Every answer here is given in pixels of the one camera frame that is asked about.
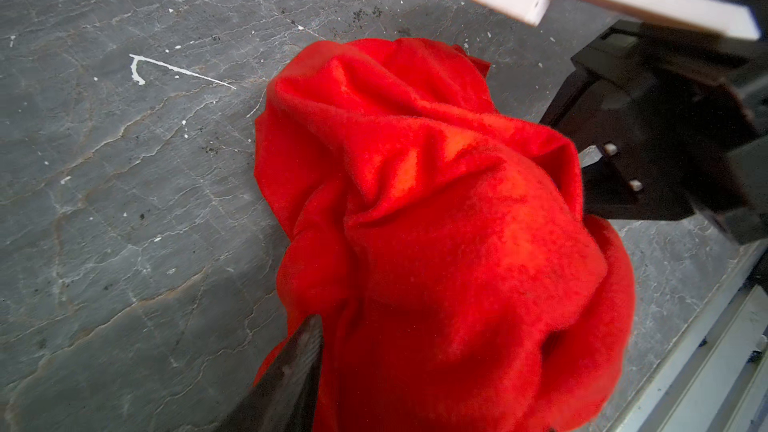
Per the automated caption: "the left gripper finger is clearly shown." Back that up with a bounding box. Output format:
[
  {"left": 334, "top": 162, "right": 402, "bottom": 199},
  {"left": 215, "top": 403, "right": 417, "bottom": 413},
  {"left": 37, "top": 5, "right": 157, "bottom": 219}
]
[{"left": 217, "top": 315, "right": 324, "bottom": 432}]

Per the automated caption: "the red cloth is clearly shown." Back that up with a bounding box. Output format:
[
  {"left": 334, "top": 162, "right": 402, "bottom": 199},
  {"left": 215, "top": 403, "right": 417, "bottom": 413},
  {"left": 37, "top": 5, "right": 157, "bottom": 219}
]
[{"left": 255, "top": 38, "right": 635, "bottom": 431}]

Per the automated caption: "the aluminium rail base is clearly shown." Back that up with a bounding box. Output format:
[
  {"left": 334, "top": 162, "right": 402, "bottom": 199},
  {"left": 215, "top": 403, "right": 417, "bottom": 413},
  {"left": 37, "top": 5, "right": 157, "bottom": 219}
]
[{"left": 585, "top": 239, "right": 767, "bottom": 431}]

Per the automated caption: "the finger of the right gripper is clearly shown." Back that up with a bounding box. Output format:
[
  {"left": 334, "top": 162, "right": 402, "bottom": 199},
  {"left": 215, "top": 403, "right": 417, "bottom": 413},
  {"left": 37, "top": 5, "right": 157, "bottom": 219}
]
[
  {"left": 582, "top": 146, "right": 695, "bottom": 221},
  {"left": 540, "top": 70, "right": 606, "bottom": 150}
]

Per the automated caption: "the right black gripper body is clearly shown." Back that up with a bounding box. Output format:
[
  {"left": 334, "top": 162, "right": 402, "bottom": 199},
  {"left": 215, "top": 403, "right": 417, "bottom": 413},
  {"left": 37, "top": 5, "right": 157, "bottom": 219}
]
[{"left": 572, "top": 0, "right": 767, "bottom": 244}]

